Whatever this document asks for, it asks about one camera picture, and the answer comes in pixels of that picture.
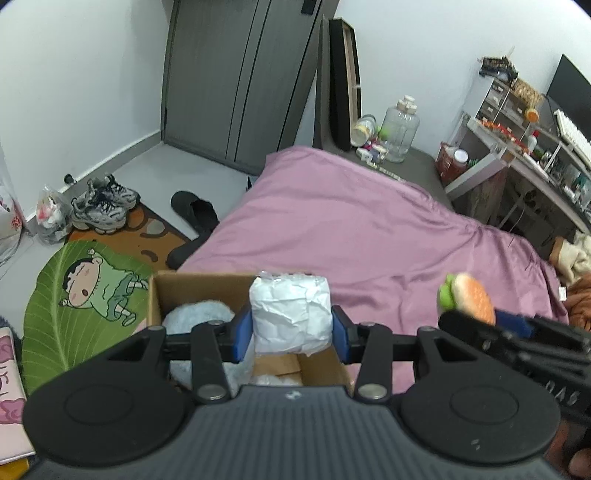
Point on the black framed shallow box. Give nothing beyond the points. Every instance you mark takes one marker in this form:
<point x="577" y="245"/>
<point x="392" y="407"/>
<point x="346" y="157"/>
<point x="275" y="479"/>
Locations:
<point x="344" y="83"/>

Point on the white red-print bag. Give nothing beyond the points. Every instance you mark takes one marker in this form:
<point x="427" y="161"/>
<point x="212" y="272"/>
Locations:
<point x="8" y="221"/>

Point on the clear plastic water jug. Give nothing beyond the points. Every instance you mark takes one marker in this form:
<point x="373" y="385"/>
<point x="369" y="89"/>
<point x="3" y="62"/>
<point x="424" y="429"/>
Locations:
<point x="400" y="131"/>

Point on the white bottle red cap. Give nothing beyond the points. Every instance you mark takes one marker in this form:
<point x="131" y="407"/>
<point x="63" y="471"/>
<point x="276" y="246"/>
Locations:
<point x="533" y="141"/>

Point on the white drawer organizer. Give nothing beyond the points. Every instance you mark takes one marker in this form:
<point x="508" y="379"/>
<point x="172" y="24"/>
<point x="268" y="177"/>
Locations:
<point x="503" y="104"/>

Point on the white package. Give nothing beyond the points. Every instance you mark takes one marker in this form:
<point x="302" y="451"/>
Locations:
<point x="291" y="309"/>

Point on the grey sneaker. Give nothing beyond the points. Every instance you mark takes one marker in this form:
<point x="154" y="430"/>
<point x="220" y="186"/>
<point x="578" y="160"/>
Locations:
<point x="97" y="214"/>
<point x="113" y="194"/>

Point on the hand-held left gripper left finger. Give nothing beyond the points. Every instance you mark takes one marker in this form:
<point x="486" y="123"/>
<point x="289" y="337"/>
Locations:
<point x="244" y="334"/>

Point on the hamburger plush toy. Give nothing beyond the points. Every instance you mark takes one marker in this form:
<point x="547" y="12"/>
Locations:
<point x="471" y="295"/>

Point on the white desk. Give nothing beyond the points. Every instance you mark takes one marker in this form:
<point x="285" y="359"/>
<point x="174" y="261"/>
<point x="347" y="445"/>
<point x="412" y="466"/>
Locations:
<point x="480" y="157"/>

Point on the purple bed sheet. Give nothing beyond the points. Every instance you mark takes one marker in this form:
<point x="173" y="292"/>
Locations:
<point x="369" y="230"/>

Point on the black computer monitor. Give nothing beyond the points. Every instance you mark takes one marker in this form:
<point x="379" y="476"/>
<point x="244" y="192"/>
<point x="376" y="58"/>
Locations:
<point x="572" y="87"/>

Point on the clear plastic bag with trash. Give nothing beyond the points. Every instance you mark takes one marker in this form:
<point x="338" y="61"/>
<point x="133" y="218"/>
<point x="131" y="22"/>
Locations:
<point x="53" y="217"/>

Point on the brown spotted rug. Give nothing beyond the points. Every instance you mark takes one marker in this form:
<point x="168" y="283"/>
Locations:
<point x="152" y="235"/>

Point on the white keyboard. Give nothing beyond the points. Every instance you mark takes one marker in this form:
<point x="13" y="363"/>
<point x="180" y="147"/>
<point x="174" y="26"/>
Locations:
<point x="575" y="136"/>

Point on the orange round toy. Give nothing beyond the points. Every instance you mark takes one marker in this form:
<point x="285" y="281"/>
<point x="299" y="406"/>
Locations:
<point x="532" y="114"/>

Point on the red basket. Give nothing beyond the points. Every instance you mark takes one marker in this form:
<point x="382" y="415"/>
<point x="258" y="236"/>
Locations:
<point x="449" y="166"/>

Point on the grey wardrobe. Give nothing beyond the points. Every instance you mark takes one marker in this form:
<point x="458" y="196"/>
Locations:
<point x="240" y="78"/>

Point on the pink printed cushion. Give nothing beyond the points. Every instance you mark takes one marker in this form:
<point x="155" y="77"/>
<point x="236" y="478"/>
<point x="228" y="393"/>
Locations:
<point x="11" y="397"/>

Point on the green leaf cartoon mat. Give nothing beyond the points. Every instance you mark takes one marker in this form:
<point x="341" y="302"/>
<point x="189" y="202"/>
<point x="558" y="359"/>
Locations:
<point x="60" y="332"/>

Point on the fluffy grey-blue plush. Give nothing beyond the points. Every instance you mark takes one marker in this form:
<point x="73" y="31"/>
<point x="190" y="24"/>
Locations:
<point x="198" y="316"/>

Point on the tin can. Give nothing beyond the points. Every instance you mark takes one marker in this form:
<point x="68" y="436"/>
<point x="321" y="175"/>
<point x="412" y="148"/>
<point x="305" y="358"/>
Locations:
<point x="364" y="130"/>

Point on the person's right hand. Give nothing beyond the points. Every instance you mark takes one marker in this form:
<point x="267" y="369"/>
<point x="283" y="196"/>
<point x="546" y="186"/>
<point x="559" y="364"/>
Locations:
<point x="579" y="464"/>

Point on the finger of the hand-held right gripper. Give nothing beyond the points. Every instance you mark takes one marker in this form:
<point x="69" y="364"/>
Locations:
<point x="515" y="323"/>
<point x="471" y="330"/>

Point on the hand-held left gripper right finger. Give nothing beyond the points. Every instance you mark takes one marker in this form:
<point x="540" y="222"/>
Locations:
<point x="340" y="334"/>

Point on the brown cardboard box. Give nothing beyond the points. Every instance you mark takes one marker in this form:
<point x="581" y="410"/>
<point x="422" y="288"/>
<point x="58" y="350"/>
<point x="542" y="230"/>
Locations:
<point x="207" y="286"/>

